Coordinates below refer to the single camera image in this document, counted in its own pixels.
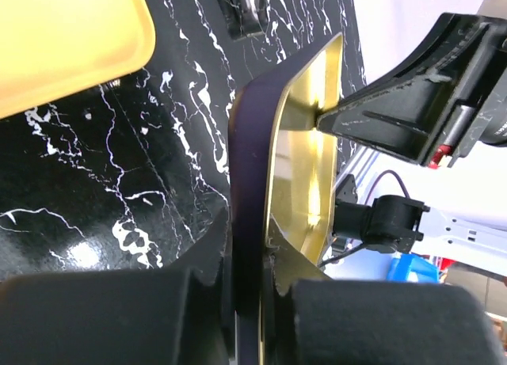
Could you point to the metal tongs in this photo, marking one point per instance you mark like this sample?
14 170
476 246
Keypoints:
245 18

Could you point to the gold tin lid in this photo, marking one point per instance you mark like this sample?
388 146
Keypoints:
282 174

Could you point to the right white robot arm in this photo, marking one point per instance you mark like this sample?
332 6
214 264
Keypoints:
394 223

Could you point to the yellow plastic tray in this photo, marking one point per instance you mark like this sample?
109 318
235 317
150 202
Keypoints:
55 48

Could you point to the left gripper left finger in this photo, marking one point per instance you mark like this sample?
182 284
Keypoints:
179 314

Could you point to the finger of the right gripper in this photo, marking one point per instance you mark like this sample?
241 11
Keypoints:
446 96

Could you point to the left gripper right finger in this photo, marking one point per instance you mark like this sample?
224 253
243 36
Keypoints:
312 319

